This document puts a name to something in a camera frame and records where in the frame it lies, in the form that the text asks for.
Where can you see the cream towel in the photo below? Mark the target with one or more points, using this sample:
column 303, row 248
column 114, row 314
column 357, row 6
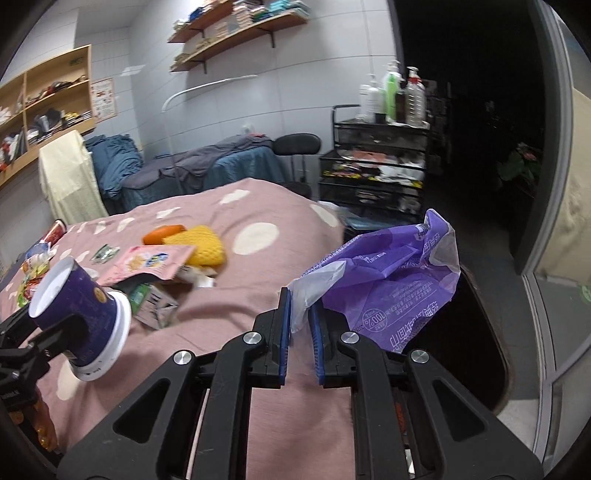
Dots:
column 69, row 180

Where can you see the yellow sponge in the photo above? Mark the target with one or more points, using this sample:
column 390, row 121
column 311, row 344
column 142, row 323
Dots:
column 198, row 242

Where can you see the blue cloth pile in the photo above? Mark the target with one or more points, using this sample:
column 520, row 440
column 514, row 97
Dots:
column 115, row 161

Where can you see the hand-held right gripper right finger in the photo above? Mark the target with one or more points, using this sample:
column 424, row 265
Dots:
column 316, row 350

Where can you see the green potted plant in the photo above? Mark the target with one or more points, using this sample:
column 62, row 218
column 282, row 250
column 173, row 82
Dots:
column 519, row 161

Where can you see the black mesh cart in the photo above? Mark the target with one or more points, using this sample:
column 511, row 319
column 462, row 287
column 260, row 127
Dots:
column 369, row 134

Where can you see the pile of snack wrappers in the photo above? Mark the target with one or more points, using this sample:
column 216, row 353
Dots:
column 34, row 277

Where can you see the blue paper sheets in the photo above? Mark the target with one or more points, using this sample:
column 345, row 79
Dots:
column 364, row 221

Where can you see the pink dotted blanket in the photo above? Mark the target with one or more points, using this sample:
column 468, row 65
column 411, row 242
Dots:
column 258, row 286

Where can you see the green and grey carton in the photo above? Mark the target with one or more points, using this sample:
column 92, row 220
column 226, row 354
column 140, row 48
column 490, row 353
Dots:
column 152, row 304

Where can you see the white curved rod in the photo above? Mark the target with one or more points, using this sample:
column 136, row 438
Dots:
column 203, row 85

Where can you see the pile of cart packets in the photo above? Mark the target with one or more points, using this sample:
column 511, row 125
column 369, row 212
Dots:
column 369, row 166

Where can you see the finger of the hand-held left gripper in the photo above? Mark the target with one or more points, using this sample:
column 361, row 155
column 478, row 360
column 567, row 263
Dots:
column 16, row 325
column 53, row 344

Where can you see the wall poster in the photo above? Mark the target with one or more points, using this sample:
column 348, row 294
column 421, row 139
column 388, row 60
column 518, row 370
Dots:
column 103, row 99

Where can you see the orange patterned cloth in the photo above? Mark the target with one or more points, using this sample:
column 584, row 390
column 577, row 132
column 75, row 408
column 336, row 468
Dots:
column 46, row 424

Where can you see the pink snack packet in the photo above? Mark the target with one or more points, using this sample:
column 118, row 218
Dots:
column 143, row 263

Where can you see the purple plastic bag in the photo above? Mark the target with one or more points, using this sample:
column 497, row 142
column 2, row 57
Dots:
column 392, row 277

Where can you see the clutter of cabinet goods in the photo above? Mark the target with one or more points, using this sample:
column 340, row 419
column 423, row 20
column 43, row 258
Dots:
column 46, row 122

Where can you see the white crumpled wrapper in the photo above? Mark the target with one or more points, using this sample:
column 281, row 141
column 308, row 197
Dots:
column 198, row 276

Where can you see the clear bottle with red cap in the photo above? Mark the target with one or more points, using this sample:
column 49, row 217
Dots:
column 414, row 101

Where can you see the row of folded towels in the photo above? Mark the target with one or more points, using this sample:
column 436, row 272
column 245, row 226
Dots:
column 203, row 9
column 249, row 11

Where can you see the grey framed glass door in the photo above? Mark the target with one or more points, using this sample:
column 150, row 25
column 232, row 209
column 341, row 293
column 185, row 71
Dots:
column 554, row 138

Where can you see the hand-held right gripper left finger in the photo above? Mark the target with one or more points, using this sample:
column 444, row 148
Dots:
column 284, row 341

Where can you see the blue massage bed cover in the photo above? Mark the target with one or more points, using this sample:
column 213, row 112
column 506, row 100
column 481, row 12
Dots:
column 244, row 166

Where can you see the wooden cabinet shelf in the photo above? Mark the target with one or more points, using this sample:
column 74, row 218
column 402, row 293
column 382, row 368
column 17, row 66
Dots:
column 55, row 64

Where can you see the green pump bottle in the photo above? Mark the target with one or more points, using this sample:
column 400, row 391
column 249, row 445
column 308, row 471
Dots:
column 392, row 97

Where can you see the small green wrapper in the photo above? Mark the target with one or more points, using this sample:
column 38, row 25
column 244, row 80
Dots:
column 105, row 254

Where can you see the orange plastic wrapper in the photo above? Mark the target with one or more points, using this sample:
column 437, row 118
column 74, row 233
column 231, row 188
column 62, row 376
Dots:
column 159, row 234

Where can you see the white pump bottle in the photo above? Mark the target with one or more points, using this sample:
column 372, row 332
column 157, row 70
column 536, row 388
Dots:
column 371, row 99

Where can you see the purple paper cup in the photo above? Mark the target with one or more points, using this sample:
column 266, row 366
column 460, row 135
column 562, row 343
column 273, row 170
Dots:
column 78, row 304

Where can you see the dark brown bottle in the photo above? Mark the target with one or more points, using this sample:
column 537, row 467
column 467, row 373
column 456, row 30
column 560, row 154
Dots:
column 400, row 104

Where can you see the brown trash bin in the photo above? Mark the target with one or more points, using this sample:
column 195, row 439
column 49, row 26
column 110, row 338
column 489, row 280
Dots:
column 461, row 369

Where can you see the dark display rack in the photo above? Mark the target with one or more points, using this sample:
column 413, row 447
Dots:
column 441, row 124

